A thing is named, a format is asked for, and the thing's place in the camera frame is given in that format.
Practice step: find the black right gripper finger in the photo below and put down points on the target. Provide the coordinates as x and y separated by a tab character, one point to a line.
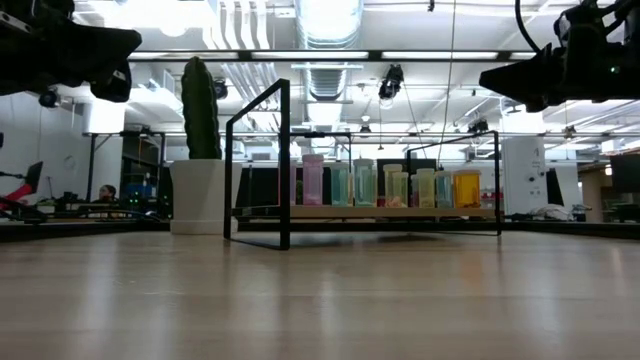
520	75
537	105

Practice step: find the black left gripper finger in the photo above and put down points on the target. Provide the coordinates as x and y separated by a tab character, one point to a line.
115	82
100	47

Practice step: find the large amber pill bottle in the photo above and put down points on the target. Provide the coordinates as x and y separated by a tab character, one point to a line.
467	189

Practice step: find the small yellow pill bottle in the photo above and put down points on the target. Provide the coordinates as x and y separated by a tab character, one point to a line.
426	189

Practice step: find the small green pill bottle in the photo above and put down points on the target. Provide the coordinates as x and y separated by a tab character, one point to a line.
401	189

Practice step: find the yellow pill bottle red pills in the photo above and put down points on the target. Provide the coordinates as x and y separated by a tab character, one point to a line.
389	185

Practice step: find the teal pill bottle white pills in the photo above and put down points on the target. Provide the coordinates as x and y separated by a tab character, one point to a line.
363	184

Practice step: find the small pink pill bottle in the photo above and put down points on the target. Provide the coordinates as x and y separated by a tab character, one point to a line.
312	180
293	182

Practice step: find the small teal pill bottle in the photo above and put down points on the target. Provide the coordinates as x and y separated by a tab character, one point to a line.
340	185

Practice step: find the green cactus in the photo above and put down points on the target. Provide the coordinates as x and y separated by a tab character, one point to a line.
200	110

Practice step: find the red storage bins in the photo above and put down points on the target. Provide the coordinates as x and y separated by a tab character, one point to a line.
489	198

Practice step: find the tan wooden cabinet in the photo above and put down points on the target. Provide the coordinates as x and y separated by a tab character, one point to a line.
592	195

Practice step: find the black monitor on stand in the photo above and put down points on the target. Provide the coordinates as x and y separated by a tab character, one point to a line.
627	172

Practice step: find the white cloth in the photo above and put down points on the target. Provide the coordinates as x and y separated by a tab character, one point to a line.
545	212

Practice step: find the person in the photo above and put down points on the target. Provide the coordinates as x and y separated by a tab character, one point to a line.
107	193

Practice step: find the large black monitor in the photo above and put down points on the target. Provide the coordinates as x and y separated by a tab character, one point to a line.
430	164

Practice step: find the black hanging ceiling spotlight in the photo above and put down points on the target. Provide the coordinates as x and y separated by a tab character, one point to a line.
391	82

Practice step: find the red and black equipment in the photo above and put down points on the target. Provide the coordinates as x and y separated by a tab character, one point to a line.
22	195

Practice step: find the white hexagonal plant pot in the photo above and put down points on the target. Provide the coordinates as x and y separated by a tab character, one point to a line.
200	200

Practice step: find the ribbed ventilation duct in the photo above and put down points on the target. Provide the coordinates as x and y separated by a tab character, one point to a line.
327	82

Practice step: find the wooden shelf black metal frame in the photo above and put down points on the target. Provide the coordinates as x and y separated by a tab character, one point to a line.
350	212

